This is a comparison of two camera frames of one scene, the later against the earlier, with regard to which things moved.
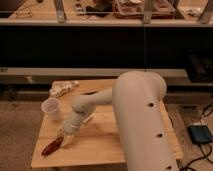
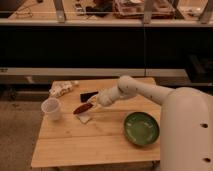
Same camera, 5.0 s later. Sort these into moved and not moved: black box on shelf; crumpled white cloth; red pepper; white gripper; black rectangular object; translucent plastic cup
Moved: white gripper; red pepper
Not moved: black rectangular object; translucent plastic cup; crumpled white cloth; black box on shelf
